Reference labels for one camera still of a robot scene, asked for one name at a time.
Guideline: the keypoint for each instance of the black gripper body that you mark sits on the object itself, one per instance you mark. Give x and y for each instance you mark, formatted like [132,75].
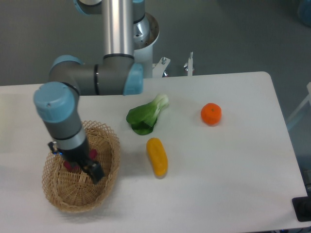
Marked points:
[75,150]

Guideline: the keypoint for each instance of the purple sweet potato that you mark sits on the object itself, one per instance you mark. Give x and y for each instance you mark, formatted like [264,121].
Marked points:
[73,166]

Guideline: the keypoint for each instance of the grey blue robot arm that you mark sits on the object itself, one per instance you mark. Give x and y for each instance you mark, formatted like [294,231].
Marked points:
[57,101]

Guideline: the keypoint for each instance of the woven wicker basket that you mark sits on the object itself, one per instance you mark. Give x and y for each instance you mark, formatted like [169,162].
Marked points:
[73,191]

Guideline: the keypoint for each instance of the green bok choy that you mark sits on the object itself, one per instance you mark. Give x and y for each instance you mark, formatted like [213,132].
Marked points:
[143,118]

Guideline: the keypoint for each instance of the orange mandarin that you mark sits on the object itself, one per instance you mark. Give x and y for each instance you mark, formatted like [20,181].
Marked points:
[211,114]

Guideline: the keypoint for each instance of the black device at corner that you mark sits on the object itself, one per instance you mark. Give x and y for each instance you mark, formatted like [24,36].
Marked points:
[302,208]

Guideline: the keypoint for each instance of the white metal base frame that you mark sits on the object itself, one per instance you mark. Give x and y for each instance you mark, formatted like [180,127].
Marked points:
[159,69]

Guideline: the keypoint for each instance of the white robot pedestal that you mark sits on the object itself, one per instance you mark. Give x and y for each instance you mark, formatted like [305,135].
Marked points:
[146,33]

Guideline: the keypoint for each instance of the white frame at right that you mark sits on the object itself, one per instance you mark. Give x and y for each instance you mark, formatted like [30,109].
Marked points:
[300,111]

